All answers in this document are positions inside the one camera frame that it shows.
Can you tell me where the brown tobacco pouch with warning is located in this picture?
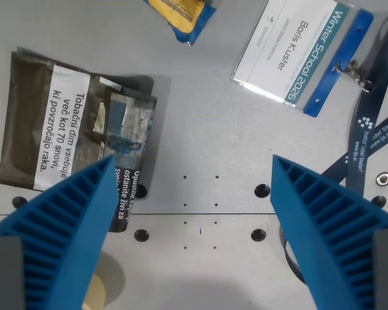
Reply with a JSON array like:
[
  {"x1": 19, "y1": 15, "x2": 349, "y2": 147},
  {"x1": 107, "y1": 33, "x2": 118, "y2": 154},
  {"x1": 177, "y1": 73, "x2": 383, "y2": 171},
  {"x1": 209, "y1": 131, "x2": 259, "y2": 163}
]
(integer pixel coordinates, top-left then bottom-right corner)
[{"x1": 0, "y1": 46, "x2": 158, "y2": 233}]

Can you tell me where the dark blue printed lanyard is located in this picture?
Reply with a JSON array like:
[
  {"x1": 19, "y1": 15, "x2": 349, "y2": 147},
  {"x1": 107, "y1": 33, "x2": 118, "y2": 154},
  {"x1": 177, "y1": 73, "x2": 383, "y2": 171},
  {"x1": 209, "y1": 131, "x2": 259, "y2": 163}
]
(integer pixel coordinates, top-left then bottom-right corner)
[{"x1": 279, "y1": 12, "x2": 388, "y2": 285}]

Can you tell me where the blue and yellow snack bag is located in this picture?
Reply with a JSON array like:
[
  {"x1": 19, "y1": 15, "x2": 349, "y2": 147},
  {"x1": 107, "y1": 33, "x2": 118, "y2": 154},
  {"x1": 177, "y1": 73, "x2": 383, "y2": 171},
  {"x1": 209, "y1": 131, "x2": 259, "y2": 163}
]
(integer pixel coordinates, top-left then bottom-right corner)
[{"x1": 142, "y1": 0, "x2": 217, "y2": 47}]

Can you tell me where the metal lanyard clip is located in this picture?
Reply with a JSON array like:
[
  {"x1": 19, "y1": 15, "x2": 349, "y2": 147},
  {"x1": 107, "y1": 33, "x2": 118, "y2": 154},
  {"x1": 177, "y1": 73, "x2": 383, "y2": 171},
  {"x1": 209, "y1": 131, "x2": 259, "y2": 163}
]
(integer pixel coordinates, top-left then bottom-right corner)
[{"x1": 333, "y1": 59, "x2": 372, "y2": 93}]

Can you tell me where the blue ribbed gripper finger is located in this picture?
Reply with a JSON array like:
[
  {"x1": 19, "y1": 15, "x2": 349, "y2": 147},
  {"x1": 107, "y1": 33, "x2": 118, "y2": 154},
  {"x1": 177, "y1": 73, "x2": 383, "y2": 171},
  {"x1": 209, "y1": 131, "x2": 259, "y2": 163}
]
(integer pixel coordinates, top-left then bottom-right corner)
[
  {"x1": 0, "y1": 154, "x2": 116, "y2": 310},
  {"x1": 270, "y1": 154, "x2": 388, "y2": 310}
]

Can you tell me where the beige round disc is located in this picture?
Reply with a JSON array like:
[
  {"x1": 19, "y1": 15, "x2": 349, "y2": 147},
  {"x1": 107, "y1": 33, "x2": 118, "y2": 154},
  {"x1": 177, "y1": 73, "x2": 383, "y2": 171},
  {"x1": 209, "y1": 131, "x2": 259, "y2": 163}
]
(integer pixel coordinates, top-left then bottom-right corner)
[{"x1": 82, "y1": 273, "x2": 107, "y2": 310}]

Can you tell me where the conference name badge holder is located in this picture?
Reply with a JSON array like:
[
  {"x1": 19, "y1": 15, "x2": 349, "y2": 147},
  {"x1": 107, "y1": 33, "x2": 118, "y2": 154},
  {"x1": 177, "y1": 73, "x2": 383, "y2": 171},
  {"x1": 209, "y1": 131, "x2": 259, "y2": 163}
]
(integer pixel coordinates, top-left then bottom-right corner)
[{"x1": 231, "y1": 0, "x2": 374, "y2": 118}]

